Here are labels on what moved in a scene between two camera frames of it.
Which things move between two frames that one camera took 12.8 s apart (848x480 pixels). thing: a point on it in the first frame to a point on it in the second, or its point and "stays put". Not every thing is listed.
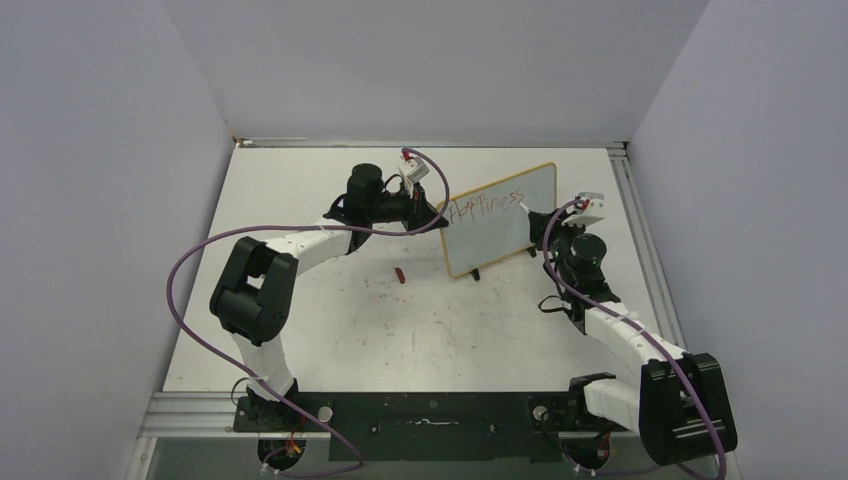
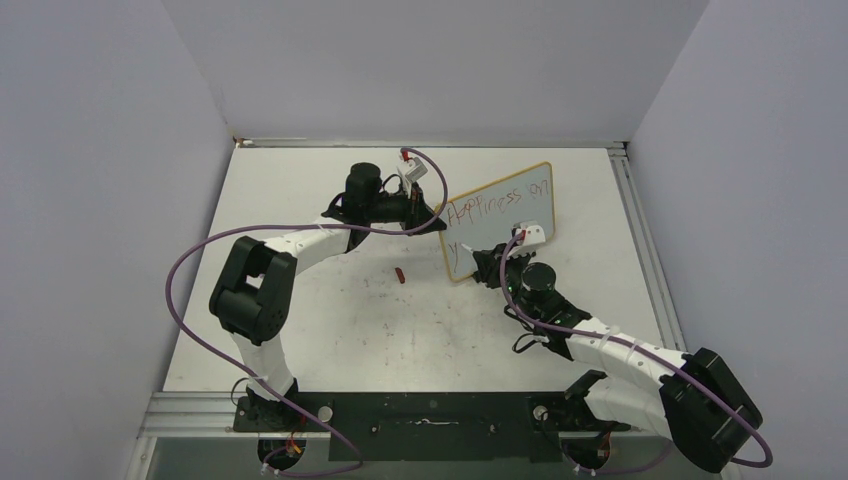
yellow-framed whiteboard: x=487 y=225 stays put
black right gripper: x=540 y=224 to x=490 y=265
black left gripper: x=419 y=213 stays put
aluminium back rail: x=263 y=142 stays put
